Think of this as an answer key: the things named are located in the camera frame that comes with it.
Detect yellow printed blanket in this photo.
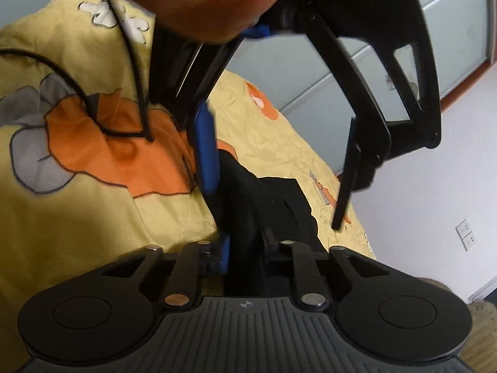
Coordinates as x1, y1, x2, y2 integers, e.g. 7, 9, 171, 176
0, 0, 378, 373

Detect glass wardrobe door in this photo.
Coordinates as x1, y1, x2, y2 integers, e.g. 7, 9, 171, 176
0, 0, 497, 125

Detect black cable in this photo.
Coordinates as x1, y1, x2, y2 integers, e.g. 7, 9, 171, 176
0, 0, 154, 143

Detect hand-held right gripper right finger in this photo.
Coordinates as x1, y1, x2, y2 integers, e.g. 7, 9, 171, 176
261, 226, 390, 313

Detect window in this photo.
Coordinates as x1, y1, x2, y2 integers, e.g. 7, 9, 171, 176
468, 278, 497, 304

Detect black pants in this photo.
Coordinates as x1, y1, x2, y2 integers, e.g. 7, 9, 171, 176
210, 150, 331, 298

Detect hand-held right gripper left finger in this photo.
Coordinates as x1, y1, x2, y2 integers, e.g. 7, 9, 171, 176
99, 232, 234, 313

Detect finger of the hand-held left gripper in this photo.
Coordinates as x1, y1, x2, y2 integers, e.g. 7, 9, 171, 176
306, 12, 442, 231
148, 26, 250, 197

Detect person's left hand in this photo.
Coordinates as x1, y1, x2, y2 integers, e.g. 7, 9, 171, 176
0, 0, 281, 46

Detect olive padded headboard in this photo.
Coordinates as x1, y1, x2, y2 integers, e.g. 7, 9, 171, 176
421, 276, 497, 373

